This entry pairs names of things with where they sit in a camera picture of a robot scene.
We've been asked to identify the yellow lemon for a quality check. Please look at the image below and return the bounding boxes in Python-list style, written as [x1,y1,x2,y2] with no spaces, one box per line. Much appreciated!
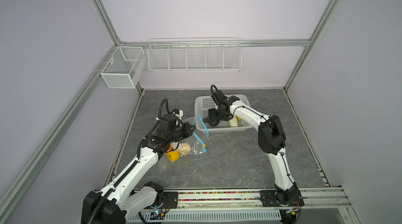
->
[166,151,180,162]

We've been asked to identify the white perforated plastic basket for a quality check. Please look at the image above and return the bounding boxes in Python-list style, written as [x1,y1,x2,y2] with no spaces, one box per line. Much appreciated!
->
[195,94,253,134]

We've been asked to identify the clear zip top bag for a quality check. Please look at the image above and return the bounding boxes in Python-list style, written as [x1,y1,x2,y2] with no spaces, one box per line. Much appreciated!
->
[158,115,210,172]

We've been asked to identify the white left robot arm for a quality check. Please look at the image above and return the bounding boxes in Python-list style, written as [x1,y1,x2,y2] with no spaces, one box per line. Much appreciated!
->
[81,122,196,224]

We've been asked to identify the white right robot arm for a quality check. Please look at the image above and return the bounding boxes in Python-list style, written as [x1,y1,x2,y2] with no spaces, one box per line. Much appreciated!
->
[208,96,303,205]

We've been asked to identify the dark round fruit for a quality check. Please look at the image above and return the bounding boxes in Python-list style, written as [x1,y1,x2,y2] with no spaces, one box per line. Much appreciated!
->
[208,119,220,127]

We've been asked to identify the small white mesh basket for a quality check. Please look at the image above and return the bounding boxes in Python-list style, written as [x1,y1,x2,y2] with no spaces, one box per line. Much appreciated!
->
[100,46,147,89]

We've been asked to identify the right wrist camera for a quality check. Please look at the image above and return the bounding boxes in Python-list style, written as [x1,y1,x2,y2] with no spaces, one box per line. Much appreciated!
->
[213,90,240,107]

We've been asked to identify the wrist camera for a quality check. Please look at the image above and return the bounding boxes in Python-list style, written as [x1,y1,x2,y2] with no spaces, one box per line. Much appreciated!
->
[213,90,240,107]
[157,109,184,137]

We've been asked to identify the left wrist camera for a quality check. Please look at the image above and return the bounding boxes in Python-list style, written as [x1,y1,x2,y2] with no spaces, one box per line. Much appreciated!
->
[157,109,184,137]

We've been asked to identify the long white wire shelf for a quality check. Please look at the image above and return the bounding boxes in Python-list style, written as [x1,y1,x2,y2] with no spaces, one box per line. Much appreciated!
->
[148,37,242,72]

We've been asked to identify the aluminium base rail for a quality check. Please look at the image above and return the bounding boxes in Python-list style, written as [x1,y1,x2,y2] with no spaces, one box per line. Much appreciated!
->
[92,187,352,214]

